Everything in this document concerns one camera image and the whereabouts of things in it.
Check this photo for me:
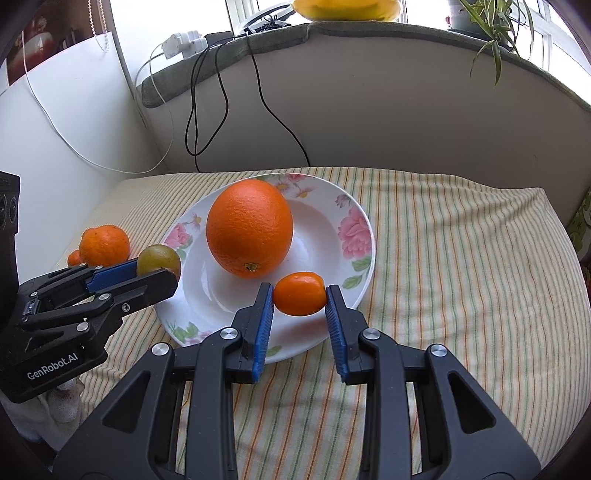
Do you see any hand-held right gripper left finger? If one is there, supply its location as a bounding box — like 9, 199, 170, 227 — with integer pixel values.
53, 282, 275, 480

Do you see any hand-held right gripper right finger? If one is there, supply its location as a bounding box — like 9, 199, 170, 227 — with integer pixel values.
324, 285, 541, 480

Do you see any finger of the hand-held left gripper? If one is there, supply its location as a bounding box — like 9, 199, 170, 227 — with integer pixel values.
17, 261, 140, 308
18, 268, 179, 344

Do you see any green brown kiwi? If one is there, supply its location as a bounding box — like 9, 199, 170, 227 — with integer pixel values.
137, 244, 182, 281

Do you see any orange mandarin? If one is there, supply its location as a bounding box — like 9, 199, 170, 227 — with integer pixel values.
78, 224, 131, 267

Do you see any white floral plate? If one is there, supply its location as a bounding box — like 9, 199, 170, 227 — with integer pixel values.
154, 174, 377, 363

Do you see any person's left hand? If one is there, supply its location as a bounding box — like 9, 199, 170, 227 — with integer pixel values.
9, 375, 86, 455

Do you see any oval navel orange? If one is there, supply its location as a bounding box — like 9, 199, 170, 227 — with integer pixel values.
206, 179, 294, 279

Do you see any striped table cloth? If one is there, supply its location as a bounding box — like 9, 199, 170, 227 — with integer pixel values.
46, 166, 585, 480

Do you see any white plug adapter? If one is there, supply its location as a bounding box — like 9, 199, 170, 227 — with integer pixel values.
161, 33, 185, 60

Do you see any white power strip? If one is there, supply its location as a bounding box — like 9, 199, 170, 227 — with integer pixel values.
182, 30, 209, 58

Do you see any green floral cloth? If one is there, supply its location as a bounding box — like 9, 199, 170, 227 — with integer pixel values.
566, 189, 591, 259

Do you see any yellow bowl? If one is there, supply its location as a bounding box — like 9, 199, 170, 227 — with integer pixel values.
292, 0, 400, 23

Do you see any potted spider plant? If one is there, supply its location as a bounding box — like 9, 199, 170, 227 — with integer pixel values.
445, 0, 536, 88

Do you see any white cable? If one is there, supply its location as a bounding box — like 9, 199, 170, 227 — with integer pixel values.
0, 41, 175, 175

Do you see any looped black cable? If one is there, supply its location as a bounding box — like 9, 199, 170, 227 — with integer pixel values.
185, 34, 230, 172

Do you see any long black cable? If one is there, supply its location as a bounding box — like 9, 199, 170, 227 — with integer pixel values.
246, 31, 311, 168

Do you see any white bead blind cord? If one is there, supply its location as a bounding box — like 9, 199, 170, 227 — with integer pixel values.
90, 0, 112, 52

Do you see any red wall picture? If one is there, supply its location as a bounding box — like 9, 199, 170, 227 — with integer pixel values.
0, 0, 95, 88

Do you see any white ring light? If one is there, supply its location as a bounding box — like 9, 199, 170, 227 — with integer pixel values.
240, 2, 296, 34

